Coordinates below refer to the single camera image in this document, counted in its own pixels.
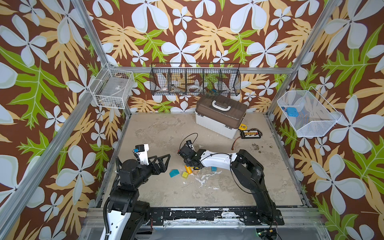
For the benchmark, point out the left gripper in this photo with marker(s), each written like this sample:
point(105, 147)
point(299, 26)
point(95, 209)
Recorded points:
point(157, 171)

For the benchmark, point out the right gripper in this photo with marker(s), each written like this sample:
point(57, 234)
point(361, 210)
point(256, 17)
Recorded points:
point(189, 161)

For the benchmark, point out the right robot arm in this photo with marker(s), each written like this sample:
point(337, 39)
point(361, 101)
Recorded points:
point(247, 173)

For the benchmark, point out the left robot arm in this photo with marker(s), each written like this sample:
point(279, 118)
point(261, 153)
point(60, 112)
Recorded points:
point(123, 213)

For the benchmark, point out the orange supermarket block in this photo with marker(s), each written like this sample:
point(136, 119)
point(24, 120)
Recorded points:
point(189, 170)

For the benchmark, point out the teal roof block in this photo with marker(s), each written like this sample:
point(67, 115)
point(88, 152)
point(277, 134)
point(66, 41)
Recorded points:
point(174, 173)

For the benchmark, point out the lime green cube block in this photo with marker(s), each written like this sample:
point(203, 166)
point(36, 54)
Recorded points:
point(185, 175)

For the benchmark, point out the white toolbox brown lid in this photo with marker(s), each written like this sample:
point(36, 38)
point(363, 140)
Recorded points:
point(220, 114)

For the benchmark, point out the yellow tape measure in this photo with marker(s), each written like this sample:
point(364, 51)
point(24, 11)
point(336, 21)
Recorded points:
point(243, 127)

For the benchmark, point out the blue object in basket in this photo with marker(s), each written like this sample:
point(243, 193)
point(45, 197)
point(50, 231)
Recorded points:
point(292, 112)

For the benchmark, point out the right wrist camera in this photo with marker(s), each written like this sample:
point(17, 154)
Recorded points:
point(189, 143)

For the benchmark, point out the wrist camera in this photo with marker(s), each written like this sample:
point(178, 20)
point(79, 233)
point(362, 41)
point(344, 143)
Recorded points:
point(189, 143)
point(141, 153)

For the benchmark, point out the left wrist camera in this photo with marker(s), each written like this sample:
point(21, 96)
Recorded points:
point(141, 153)

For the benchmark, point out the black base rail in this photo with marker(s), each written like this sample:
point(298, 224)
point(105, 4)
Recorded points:
point(249, 216)

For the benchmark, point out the black wire basket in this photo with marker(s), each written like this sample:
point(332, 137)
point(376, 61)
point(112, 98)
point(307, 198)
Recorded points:
point(195, 79)

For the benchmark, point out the white wire basket left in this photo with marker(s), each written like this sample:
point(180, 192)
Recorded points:
point(111, 88)

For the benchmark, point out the white wire basket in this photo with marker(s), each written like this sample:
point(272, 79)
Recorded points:
point(111, 88)
point(316, 115)

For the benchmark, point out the white wire basket right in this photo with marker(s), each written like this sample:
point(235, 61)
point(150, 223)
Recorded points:
point(316, 115)

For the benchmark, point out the aluminium frame post left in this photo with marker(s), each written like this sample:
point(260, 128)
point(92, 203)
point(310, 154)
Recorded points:
point(85, 101)

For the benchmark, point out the aluminium frame post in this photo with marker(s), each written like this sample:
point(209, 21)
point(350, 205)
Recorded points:
point(85, 101)
point(315, 32)

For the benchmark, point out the aluminium frame post right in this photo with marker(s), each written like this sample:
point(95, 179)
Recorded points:
point(315, 32)

